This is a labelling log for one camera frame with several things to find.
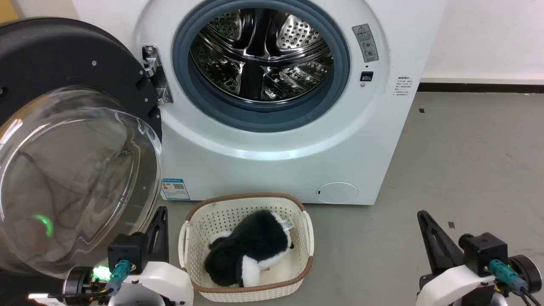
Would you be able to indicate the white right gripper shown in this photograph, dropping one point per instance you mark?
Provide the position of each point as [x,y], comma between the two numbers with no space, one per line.
[454,287]

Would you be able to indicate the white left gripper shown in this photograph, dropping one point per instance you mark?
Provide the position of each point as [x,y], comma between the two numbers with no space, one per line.
[161,282]

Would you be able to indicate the black round glass washer door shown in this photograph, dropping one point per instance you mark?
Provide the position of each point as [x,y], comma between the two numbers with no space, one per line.
[63,127]

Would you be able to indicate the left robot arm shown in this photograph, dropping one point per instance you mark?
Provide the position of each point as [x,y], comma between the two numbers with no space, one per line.
[80,285]

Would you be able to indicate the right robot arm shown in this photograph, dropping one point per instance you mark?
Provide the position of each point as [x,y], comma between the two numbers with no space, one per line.
[527,272]

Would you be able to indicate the white front-load washing machine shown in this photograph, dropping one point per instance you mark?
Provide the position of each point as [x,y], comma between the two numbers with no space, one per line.
[272,170]

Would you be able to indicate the metal door hinge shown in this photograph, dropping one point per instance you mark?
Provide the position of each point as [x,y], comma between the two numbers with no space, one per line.
[156,76]

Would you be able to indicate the black door latch slot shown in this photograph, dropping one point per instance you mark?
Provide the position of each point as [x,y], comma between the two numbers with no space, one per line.
[366,76]

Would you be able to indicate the cream plastic laundry basket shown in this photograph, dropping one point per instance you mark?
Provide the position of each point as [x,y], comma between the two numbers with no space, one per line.
[197,238]

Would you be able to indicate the blue energy label sticker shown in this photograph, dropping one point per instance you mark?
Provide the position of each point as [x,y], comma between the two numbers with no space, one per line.
[175,188]

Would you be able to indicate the black and white plush toy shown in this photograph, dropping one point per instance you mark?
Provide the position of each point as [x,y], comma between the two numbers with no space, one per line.
[250,246]

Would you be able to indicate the round white filter cover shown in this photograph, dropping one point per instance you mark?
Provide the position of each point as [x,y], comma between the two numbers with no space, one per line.
[337,192]

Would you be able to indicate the grey warning label sticker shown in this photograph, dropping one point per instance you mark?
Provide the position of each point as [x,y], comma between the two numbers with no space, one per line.
[365,42]

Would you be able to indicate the stainless steel washer drum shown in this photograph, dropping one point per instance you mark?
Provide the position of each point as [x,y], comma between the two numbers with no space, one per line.
[261,51]

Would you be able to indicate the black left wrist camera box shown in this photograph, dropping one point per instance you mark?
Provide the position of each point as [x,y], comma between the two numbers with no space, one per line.
[127,251]

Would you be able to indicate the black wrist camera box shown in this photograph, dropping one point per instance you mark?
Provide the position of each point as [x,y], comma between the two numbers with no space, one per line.
[484,250]
[127,251]

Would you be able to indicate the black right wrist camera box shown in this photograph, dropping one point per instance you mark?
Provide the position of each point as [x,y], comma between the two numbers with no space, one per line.
[484,250]

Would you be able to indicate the black wall baseboard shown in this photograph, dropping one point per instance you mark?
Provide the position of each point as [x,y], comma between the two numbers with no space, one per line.
[480,88]

